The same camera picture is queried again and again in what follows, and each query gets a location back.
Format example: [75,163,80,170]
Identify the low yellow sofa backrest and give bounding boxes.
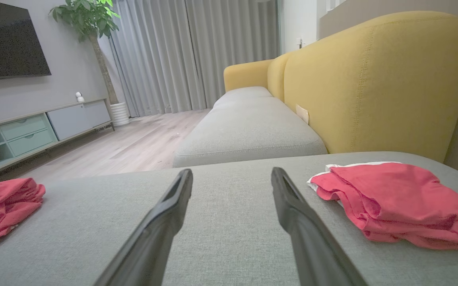
[223,59,274,93]

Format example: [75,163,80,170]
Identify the pale green cabinet drawer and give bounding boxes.
[8,129,57,157]
[0,114,49,141]

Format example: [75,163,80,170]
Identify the red shorts with white stripe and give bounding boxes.
[307,161,458,251]

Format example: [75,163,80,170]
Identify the wide yellow sofa backrest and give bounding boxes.
[283,11,458,164]

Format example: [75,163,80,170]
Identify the large grey sofa seat cushion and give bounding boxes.
[0,151,458,286]

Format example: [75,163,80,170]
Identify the grey low television cabinet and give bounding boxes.
[0,98,115,184]

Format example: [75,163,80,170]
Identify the grey pleated curtain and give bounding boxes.
[97,0,282,118]

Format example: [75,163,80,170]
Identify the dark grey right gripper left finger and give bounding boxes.
[94,168,194,286]

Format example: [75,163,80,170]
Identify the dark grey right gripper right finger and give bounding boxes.
[270,166,369,286]

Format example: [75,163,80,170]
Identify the white ribbed plant pot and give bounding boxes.
[109,102,131,128]

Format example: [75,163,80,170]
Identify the grey blue cabinet door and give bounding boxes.
[47,100,112,141]

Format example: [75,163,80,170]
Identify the red basketball jersey white sleeves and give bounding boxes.
[0,177,46,253]

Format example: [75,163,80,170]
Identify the beige sofa label patch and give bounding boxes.
[296,104,310,125]

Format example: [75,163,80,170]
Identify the black flat television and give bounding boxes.
[0,0,52,82]

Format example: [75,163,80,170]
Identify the long grey sofa seat cushion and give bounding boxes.
[173,97,328,168]

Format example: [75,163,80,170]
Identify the green indoor tree plant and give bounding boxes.
[49,0,120,105]

